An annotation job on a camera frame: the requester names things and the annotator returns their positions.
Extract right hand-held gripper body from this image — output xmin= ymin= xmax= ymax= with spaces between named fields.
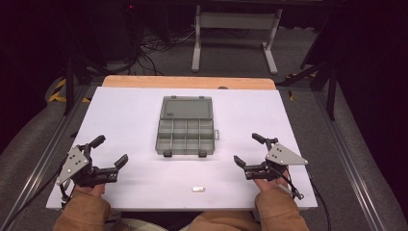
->
xmin=243 ymin=138 xmax=309 ymax=183

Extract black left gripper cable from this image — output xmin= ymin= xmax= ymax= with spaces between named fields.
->
xmin=0 ymin=159 xmax=69 ymax=231

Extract person's left hand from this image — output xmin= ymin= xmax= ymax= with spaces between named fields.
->
xmin=74 ymin=182 xmax=107 ymax=198

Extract person's right hand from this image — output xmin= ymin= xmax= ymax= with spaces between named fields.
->
xmin=253 ymin=167 xmax=291 ymax=194

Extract wooden table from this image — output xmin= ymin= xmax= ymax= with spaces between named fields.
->
xmin=101 ymin=74 xmax=277 ymax=90

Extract grey metal stand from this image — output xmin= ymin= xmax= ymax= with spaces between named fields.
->
xmin=191 ymin=4 xmax=284 ymax=76

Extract grey clear plastic organizer box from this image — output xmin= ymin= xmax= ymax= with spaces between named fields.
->
xmin=155 ymin=94 xmax=221 ymax=159

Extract black tripod stand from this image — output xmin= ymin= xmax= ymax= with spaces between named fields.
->
xmin=276 ymin=13 xmax=343 ymax=122
xmin=61 ymin=56 xmax=110 ymax=117

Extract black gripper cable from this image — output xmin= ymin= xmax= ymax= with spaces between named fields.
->
xmin=274 ymin=165 xmax=333 ymax=231
xmin=0 ymin=159 xmax=69 ymax=231

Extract yellow black floor tape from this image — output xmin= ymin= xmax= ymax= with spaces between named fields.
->
xmin=47 ymin=78 xmax=92 ymax=104

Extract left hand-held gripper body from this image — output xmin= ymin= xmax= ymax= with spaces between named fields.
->
xmin=56 ymin=142 xmax=119 ymax=189

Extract white board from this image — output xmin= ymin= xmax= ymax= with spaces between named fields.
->
xmin=45 ymin=86 xmax=319 ymax=212

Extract black floor cables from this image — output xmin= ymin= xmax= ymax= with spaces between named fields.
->
xmin=134 ymin=26 xmax=197 ymax=77

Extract aluminium frame rail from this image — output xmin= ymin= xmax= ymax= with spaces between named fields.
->
xmin=311 ymin=90 xmax=391 ymax=231
xmin=0 ymin=86 xmax=98 ymax=231

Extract person's tan clothed torso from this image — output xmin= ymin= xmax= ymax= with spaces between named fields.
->
xmin=187 ymin=209 xmax=262 ymax=231

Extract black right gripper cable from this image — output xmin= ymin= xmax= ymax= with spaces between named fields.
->
xmin=274 ymin=165 xmax=333 ymax=231

